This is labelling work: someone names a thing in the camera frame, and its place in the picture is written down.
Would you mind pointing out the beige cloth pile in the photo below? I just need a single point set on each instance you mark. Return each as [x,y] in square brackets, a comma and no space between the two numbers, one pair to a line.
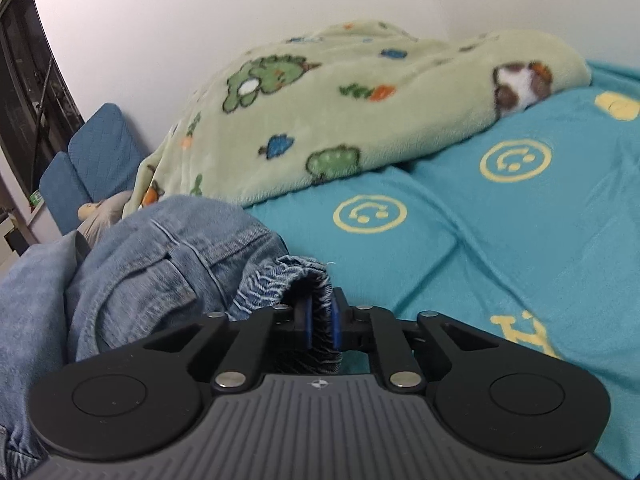
[96,218]

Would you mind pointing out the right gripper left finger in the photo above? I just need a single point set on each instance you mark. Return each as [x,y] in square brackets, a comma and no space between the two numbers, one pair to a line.
[232,355]

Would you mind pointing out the blue quilted cushion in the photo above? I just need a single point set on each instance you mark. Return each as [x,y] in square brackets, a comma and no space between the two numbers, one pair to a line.
[101,160]

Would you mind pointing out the blue denim jeans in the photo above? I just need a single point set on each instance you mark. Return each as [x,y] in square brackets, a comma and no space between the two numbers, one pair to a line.
[165,264]

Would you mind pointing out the green cartoon fleece blanket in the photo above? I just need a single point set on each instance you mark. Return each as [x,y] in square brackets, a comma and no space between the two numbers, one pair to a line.
[351,98]

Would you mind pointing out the teal smiley bed sheet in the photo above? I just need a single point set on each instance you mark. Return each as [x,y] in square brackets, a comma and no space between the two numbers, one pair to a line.
[529,230]

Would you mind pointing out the dark window frame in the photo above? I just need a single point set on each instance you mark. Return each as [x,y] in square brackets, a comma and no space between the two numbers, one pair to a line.
[38,114]

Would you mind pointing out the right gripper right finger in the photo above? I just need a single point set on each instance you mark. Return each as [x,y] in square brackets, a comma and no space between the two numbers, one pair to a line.
[404,356]

